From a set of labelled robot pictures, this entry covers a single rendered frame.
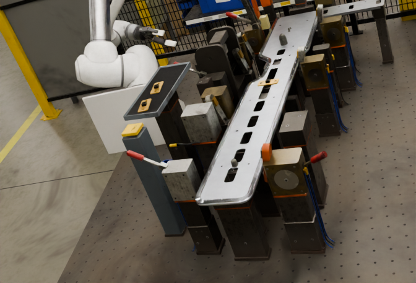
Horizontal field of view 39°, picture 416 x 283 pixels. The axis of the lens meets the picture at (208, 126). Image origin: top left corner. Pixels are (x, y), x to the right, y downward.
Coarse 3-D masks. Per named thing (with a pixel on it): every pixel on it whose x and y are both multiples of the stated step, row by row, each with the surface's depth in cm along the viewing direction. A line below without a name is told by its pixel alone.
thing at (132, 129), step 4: (128, 124) 201; (132, 124) 200; (136, 124) 199; (140, 124) 199; (128, 128) 199; (132, 128) 198; (136, 128) 197; (140, 128) 197; (124, 132) 198; (128, 132) 197; (132, 132) 196; (136, 132) 195
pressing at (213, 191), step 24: (288, 24) 274; (312, 24) 265; (264, 48) 260; (288, 48) 252; (264, 72) 238; (288, 72) 232; (240, 120) 213; (264, 120) 207; (240, 144) 199; (216, 168) 191; (240, 168) 187; (216, 192) 180; (240, 192) 176
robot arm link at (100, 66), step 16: (96, 0) 280; (96, 16) 280; (96, 32) 280; (96, 48) 277; (112, 48) 280; (80, 64) 276; (96, 64) 276; (112, 64) 278; (80, 80) 279; (96, 80) 278; (112, 80) 279
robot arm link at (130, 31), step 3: (129, 24) 328; (132, 24) 327; (135, 24) 328; (129, 27) 326; (132, 27) 325; (135, 27) 325; (126, 30) 326; (129, 30) 325; (132, 30) 324; (135, 30) 325; (126, 33) 326; (129, 33) 325; (132, 33) 324; (126, 36) 327; (129, 36) 326; (132, 36) 325; (129, 39) 329; (132, 39) 327; (135, 39) 327
